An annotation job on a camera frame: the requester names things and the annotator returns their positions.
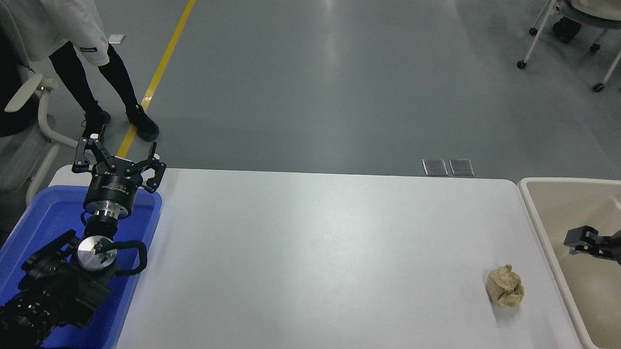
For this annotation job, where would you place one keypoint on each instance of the large pale plastic bin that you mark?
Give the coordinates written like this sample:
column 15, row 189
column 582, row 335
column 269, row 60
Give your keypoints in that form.
column 587, row 307

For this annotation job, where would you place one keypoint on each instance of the blue plastic tray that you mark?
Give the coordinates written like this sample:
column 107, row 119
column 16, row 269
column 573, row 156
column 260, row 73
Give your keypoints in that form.
column 41, row 220

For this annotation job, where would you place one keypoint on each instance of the grey wheeled office chair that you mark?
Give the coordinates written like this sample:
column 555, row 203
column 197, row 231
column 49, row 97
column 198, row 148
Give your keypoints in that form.
column 1, row 166

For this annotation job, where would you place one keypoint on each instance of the silver floor plate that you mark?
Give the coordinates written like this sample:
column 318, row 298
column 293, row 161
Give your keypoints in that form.
column 434, row 167
column 461, row 166

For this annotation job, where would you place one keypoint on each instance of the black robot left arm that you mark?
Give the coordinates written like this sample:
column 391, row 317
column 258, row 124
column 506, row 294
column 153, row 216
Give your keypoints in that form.
column 59, row 289

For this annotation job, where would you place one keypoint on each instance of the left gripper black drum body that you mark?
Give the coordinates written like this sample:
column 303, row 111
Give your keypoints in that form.
column 113, row 187

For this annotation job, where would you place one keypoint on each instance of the crumpled tan paper ball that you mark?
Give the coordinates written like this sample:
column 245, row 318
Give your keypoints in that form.
column 504, row 288

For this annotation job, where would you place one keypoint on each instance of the white-framed wheeled chair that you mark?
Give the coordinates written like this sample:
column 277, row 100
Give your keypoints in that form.
column 584, row 16

